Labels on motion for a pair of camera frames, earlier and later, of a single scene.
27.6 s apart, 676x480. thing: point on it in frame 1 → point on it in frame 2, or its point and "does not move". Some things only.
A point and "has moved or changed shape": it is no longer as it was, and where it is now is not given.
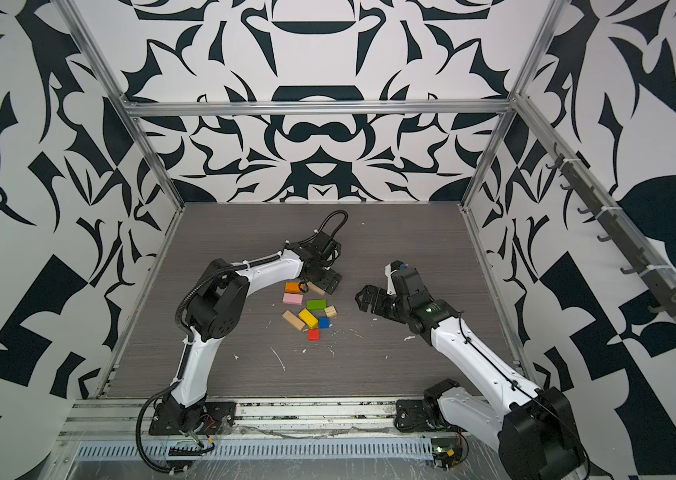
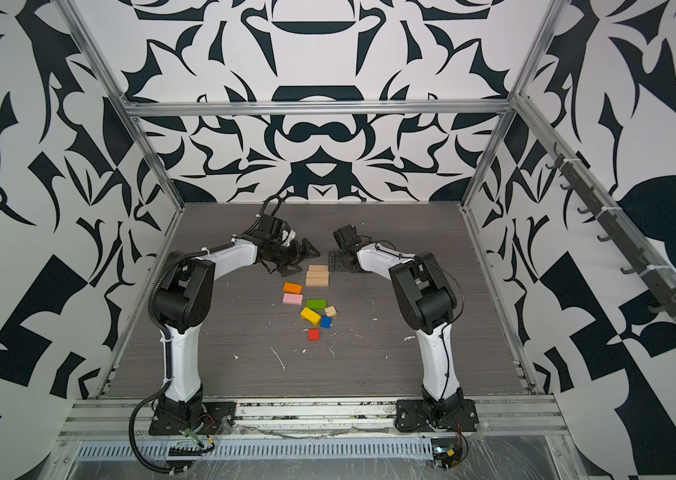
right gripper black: [382, 294] → [334, 256]
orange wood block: [292, 287] does not move
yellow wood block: [308, 318] does not move
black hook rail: [667, 300] does not move
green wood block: [316, 305] does not move
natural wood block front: [293, 319] has moved or changed shape
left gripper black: [332, 283] → [307, 248]
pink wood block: [292, 299] does not move
